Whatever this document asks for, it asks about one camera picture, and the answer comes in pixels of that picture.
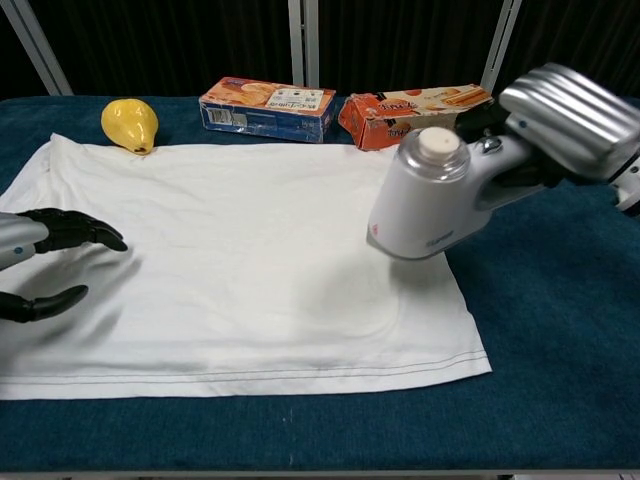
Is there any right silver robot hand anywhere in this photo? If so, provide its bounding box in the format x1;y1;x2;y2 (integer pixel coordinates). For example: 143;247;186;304
457;62;640;190

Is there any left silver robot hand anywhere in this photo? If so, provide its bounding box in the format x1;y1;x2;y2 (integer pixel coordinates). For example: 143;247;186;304
0;208;129;324

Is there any white handheld steam iron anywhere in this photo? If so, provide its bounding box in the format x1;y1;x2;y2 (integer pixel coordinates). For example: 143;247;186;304
366;126;547;263

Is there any white cloth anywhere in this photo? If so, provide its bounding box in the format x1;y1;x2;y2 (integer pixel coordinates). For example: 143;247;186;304
0;132;494;401

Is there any yellow pear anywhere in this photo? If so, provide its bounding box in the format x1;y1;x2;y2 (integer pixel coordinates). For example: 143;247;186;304
101;98;160;155

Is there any orange and cream biscuit box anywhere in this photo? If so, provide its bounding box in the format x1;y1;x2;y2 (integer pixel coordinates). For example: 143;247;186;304
338;84;497;152

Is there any dark blue table cloth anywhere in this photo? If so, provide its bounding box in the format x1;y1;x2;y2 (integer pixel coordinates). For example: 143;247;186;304
0;95;640;475

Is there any black curtain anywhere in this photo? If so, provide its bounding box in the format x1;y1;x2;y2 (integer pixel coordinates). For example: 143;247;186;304
0;0;640;100

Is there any blue and orange biscuit box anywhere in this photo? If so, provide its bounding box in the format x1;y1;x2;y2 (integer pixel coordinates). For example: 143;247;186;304
198;76;337;145

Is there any grey metal frame post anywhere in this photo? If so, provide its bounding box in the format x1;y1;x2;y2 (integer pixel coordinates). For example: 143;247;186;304
478;0;524;94
288;0;320;89
0;0;75;96

